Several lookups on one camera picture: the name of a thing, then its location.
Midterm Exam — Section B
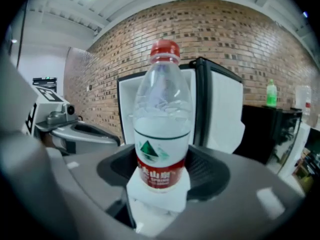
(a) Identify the clear water bottle red label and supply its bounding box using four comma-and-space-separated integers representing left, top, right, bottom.
132, 40, 193, 194

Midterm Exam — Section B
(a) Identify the black mini fridge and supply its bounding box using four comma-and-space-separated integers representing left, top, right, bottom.
116, 56, 201, 147

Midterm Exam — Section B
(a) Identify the cardboard box with goods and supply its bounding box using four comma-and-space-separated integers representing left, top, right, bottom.
292, 143, 320, 195

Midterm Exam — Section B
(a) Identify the black glass-door cabinet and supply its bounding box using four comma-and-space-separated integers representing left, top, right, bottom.
234, 104, 304, 175

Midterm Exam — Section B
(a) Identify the black box green light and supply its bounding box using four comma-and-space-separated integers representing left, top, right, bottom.
32, 76, 58, 93

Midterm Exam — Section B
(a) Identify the green drink bottle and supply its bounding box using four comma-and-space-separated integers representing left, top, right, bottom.
266, 78, 278, 108

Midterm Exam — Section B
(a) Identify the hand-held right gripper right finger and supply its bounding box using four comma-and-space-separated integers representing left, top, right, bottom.
154, 145, 306, 240

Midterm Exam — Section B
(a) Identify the clear bottle on cabinet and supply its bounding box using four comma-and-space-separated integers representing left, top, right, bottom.
294, 85, 313, 117

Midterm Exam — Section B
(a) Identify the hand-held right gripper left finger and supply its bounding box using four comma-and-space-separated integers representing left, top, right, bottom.
47, 143, 141, 240

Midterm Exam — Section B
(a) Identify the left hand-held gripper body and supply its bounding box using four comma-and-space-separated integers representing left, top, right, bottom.
23, 86, 79, 140

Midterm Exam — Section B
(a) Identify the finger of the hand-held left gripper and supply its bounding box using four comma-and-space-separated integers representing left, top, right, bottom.
51, 125, 121, 147
72, 122, 116, 137

